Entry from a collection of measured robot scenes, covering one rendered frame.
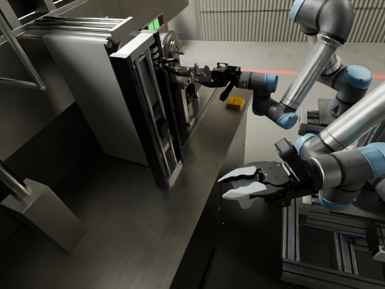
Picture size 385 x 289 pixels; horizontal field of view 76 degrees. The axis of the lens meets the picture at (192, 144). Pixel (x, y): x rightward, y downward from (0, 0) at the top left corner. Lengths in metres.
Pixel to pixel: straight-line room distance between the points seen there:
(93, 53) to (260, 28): 3.53
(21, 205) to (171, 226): 0.44
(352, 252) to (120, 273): 1.26
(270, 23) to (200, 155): 3.27
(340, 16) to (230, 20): 3.21
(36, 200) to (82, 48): 0.44
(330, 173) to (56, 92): 0.95
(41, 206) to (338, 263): 1.43
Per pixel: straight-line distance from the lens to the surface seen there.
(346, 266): 1.66
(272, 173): 0.56
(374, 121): 0.76
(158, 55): 0.75
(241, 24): 4.16
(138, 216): 0.94
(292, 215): 1.71
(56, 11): 1.10
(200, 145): 1.10
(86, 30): 0.83
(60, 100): 1.10
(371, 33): 4.35
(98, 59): 0.81
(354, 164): 0.63
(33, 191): 0.81
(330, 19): 1.04
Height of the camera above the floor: 1.69
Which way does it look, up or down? 45 degrees down
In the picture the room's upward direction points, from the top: 9 degrees counter-clockwise
